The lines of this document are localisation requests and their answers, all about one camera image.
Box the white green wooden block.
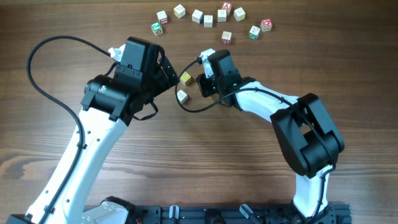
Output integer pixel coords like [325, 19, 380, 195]
[177, 90, 188, 104]

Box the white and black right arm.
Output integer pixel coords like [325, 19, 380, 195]
[197, 49, 345, 223]

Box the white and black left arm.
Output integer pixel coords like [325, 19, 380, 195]
[8, 37, 178, 223]

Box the green letter wooden block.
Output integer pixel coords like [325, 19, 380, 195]
[150, 21, 163, 36]

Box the red bottomed wooden block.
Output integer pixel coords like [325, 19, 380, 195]
[221, 31, 232, 45]

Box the red sided wooden block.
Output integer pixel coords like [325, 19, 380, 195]
[157, 11, 168, 24]

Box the green sided wooden block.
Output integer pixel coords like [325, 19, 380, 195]
[249, 26, 261, 40]

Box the plain picture wooden block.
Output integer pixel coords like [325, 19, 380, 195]
[203, 15, 213, 28]

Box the yellow edged wooden block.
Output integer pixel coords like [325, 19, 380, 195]
[174, 4, 186, 19]

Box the plain wooden block centre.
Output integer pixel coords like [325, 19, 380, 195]
[217, 9, 227, 22]

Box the plain wooden block right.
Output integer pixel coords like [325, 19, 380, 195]
[234, 7, 246, 21]

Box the red letter O block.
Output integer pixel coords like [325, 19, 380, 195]
[261, 19, 273, 32]

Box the blue sided wooden block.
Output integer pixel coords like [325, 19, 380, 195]
[192, 9, 204, 24]

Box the red letter A block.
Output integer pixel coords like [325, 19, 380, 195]
[221, 1, 232, 15]

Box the black right camera cable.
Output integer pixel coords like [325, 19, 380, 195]
[174, 58, 338, 223]

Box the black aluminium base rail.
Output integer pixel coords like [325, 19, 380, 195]
[133, 203, 353, 224]

